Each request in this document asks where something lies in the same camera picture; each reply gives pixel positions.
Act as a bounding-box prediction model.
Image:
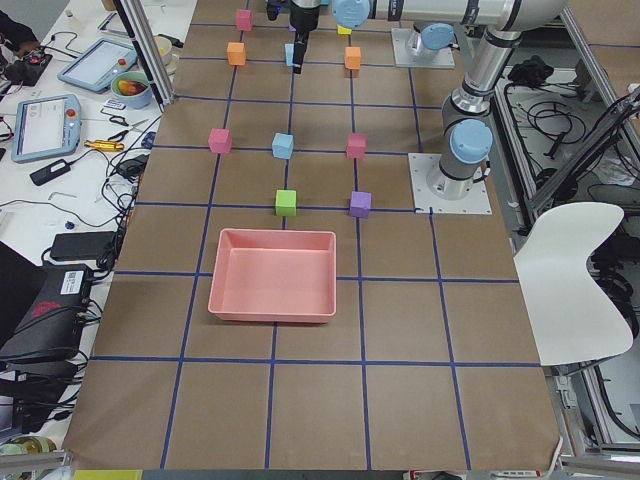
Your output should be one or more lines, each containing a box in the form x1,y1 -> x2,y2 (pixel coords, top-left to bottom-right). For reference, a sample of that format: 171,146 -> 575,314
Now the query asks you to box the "blue teach pendant far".
57,39 -> 138,93

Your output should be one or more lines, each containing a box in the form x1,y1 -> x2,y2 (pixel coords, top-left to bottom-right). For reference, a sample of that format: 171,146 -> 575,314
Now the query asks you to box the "green foam block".
275,189 -> 297,217

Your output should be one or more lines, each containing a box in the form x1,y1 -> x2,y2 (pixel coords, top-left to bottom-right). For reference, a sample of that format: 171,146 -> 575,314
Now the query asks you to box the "pink foam block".
345,133 -> 368,159
208,128 -> 232,154
235,9 -> 254,32

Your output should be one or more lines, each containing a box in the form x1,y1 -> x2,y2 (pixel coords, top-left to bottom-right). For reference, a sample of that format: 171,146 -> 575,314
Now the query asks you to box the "blue teach pendant near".
11,94 -> 81,163

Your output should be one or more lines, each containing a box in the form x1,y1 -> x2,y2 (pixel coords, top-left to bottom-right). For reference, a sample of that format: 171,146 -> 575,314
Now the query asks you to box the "white chair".
514,202 -> 633,366

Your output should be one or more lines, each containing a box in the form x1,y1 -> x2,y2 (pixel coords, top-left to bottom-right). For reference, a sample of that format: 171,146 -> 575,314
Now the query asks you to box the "aluminium frame post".
114,0 -> 175,110

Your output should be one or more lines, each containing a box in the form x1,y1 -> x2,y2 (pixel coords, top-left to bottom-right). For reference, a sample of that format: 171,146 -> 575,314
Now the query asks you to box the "pink foam block far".
235,9 -> 254,32

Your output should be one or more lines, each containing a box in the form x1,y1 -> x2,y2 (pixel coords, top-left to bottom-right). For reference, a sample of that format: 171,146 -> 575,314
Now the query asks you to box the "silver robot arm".
289,1 -> 454,74
332,1 -> 567,201

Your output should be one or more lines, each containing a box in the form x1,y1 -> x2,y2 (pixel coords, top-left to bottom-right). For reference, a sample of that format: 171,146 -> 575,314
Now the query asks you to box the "pink foam block right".
345,133 -> 368,159

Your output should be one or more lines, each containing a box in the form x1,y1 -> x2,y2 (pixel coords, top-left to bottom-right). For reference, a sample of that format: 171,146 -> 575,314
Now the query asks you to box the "black power adapter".
49,231 -> 115,261

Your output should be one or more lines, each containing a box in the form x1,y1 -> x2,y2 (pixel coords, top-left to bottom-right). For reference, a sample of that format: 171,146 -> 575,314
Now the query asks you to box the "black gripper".
289,0 -> 320,74

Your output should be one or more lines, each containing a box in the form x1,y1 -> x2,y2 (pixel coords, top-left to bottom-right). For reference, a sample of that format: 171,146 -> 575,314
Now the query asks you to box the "purple foam block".
349,191 -> 372,219

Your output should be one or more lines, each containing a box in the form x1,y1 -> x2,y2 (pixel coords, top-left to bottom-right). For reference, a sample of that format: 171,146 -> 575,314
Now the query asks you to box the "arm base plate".
408,153 -> 492,215
391,28 -> 455,69

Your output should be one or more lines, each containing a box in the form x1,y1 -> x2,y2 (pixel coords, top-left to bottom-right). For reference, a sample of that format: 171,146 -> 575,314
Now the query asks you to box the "light blue fruit bowl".
111,71 -> 153,109

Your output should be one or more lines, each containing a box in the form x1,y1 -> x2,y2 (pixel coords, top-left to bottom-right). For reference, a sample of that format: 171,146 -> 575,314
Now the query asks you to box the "orange foam block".
344,46 -> 362,71
226,42 -> 247,66

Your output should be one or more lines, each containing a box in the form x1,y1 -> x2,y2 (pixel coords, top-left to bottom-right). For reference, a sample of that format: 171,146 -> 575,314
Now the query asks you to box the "orange foam block right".
344,46 -> 362,71

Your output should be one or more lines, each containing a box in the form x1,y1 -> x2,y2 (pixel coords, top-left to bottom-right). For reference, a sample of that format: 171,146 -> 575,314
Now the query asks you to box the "beige bowl with lemon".
154,35 -> 179,74

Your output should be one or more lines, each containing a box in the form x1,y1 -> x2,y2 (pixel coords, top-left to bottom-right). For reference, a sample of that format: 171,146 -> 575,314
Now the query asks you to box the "blue teach pendant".
57,39 -> 138,93
11,94 -> 81,163

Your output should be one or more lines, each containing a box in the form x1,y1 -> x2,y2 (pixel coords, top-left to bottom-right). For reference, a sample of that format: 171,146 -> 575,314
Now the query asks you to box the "light blue foam block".
271,132 -> 294,160
284,43 -> 295,67

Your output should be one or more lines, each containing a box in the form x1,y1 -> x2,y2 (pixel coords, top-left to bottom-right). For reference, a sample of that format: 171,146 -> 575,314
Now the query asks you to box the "pink foam block left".
208,128 -> 232,154

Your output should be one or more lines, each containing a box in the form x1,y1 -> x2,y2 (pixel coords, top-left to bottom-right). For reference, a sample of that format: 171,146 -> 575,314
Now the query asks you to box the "pink plastic tray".
208,228 -> 337,324

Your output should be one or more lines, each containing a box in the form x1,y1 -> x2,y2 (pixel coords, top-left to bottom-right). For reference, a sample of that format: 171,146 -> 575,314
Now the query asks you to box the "orange foam block left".
226,42 -> 247,66

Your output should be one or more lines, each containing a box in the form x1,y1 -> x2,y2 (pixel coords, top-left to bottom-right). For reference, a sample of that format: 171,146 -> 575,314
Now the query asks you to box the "orange screwdriver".
84,140 -> 125,152

